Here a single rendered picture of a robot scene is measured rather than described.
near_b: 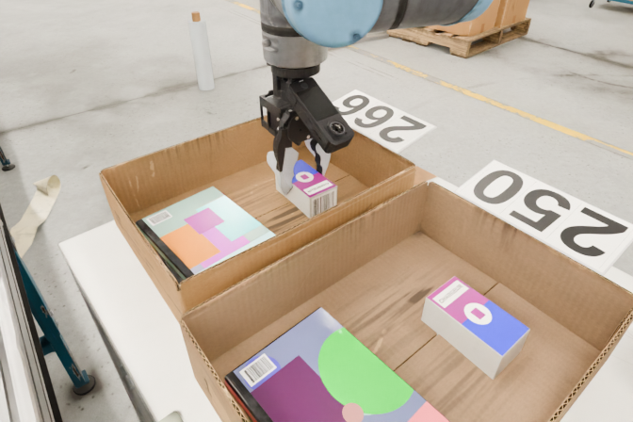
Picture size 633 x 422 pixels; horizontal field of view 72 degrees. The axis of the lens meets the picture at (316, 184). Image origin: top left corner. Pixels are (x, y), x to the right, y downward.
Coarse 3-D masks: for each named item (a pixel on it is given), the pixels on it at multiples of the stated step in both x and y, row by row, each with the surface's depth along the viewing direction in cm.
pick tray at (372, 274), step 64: (448, 192) 60; (320, 256) 53; (384, 256) 62; (448, 256) 62; (512, 256) 55; (192, 320) 44; (256, 320) 51; (384, 320) 53; (576, 320) 51; (448, 384) 46; (512, 384) 47; (576, 384) 37
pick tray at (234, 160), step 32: (224, 128) 74; (256, 128) 78; (128, 160) 66; (160, 160) 69; (192, 160) 73; (224, 160) 77; (256, 160) 82; (352, 160) 77; (384, 160) 70; (128, 192) 68; (160, 192) 72; (192, 192) 75; (224, 192) 75; (256, 192) 75; (352, 192) 75; (384, 192) 63; (128, 224) 56; (288, 224) 68; (320, 224) 56; (256, 256) 51; (160, 288) 55; (192, 288) 47; (224, 288) 51
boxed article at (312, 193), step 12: (300, 168) 74; (312, 168) 74; (276, 180) 74; (300, 180) 71; (312, 180) 71; (324, 180) 71; (288, 192) 72; (300, 192) 68; (312, 192) 68; (324, 192) 68; (336, 192) 70; (300, 204) 70; (312, 204) 68; (324, 204) 69; (312, 216) 69
